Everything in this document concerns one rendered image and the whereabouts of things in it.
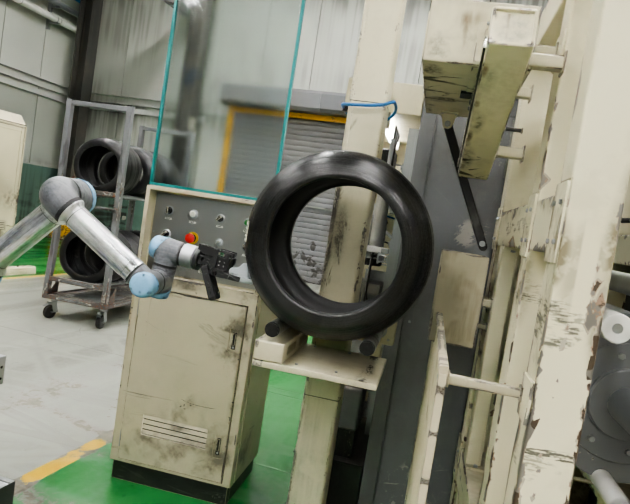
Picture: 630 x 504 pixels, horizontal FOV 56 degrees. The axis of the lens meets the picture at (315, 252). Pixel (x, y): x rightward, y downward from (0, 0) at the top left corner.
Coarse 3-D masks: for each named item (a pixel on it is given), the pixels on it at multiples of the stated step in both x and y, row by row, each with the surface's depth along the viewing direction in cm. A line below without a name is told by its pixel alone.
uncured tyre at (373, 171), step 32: (320, 160) 168; (352, 160) 167; (288, 192) 169; (320, 192) 195; (384, 192) 164; (416, 192) 167; (256, 224) 172; (288, 224) 197; (416, 224) 163; (256, 256) 172; (288, 256) 197; (416, 256) 163; (256, 288) 175; (288, 288) 196; (416, 288) 165; (288, 320) 172; (320, 320) 168; (352, 320) 167; (384, 320) 167
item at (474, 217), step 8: (448, 136) 190; (448, 144) 191; (456, 144) 190; (456, 152) 190; (456, 160) 190; (456, 168) 190; (464, 184) 189; (464, 192) 190; (464, 200) 192; (472, 200) 189; (472, 208) 189; (472, 216) 189; (472, 224) 189; (480, 224) 189; (480, 232) 189; (480, 240) 189; (480, 248) 189
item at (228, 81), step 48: (192, 0) 244; (240, 0) 240; (288, 0) 236; (192, 48) 244; (240, 48) 240; (288, 48) 236; (192, 96) 245; (240, 96) 241; (288, 96) 236; (192, 144) 245; (240, 144) 241; (240, 192) 242
